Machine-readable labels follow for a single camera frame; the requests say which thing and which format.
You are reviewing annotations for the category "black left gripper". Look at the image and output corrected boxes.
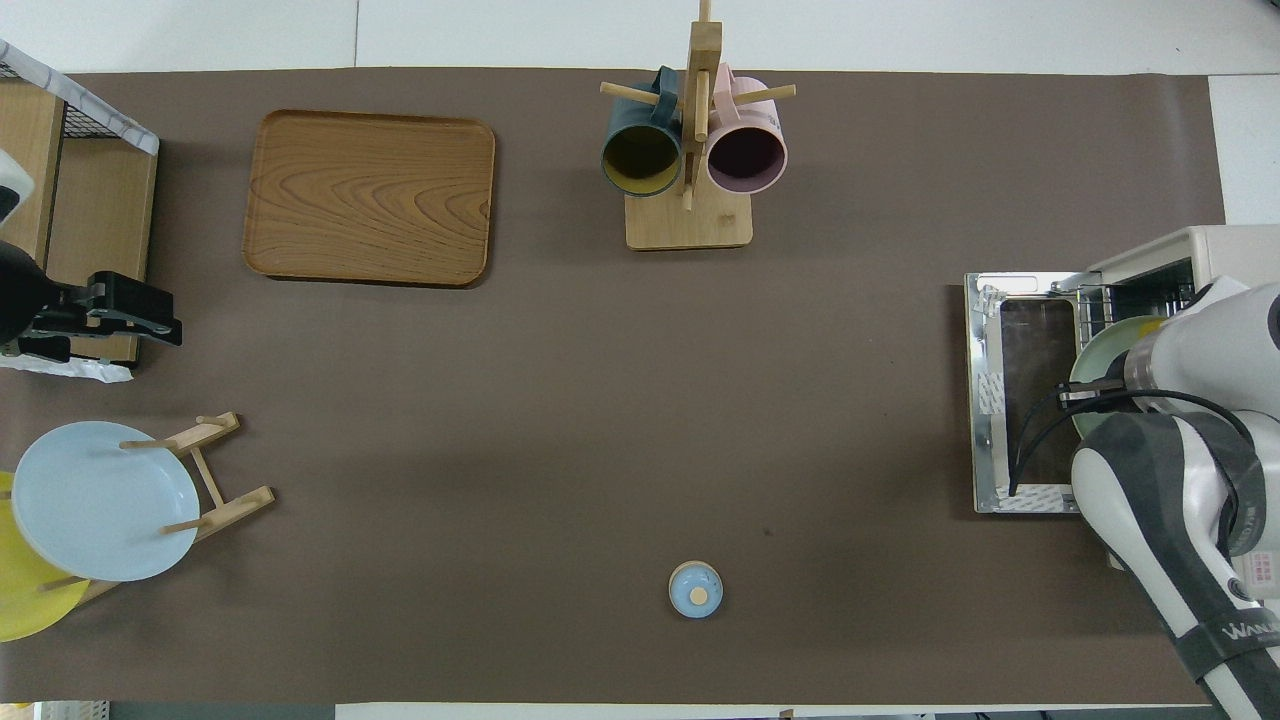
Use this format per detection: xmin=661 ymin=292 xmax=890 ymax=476
xmin=0 ymin=240 xmax=185 ymax=364

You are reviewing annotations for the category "pale green plate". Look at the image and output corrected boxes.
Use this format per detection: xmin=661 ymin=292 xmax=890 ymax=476
xmin=1068 ymin=315 xmax=1169 ymax=441

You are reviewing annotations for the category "light blue plate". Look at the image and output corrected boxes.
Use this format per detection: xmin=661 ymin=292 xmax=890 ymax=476
xmin=10 ymin=420 xmax=201 ymax=583

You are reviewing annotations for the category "dark teal mug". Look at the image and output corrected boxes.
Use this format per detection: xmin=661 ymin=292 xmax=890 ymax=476
xmin=600 ymin=66 xmax=685 ymax=198

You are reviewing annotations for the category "pink mug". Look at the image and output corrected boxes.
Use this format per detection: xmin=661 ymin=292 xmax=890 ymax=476
xmin=706 ymin=62 xmax=790 ymax=196

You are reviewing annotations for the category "white toaster oven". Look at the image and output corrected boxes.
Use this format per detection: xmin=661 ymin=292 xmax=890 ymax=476
xmin=1085 ymin=224 xmax=1280 ymax=601

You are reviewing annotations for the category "yellow plate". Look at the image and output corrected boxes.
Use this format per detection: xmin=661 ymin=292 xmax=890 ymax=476
xmin=0 ymin=470 xmax=93 ymax=643

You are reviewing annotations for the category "toaster oven glass door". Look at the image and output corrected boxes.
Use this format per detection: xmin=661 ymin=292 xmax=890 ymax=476
xmin=965 ymin=272 xmax=1093 ymax=515

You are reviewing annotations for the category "wooden serving tray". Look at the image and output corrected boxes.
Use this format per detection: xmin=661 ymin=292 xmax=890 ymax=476
xmin=242 ymin=108 xmax=497 ymax=289

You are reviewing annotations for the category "wooden mug tree stand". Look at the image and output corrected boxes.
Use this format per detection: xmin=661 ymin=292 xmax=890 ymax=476
xmin=600 ymin=0 xmax=798 ymax=251

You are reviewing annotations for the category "wooden shelf with wire sides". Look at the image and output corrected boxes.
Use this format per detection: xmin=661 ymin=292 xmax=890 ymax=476
xmin=0 ymin=40 xmax=161 ymax=366

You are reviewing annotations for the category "brown table mat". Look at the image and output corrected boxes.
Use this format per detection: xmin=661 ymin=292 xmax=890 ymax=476
xmin=0 ymin=68 xmax=1271 ymax=706

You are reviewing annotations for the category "wooden plate rack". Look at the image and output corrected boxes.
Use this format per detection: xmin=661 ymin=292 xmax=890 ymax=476
xmin=40 ymin=410 xmax=276 ymax=606

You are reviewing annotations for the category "metal oven wire rack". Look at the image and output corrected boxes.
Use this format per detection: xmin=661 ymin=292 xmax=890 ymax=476
xmin=1074 ymin=282 xmax=1197 ymax=341

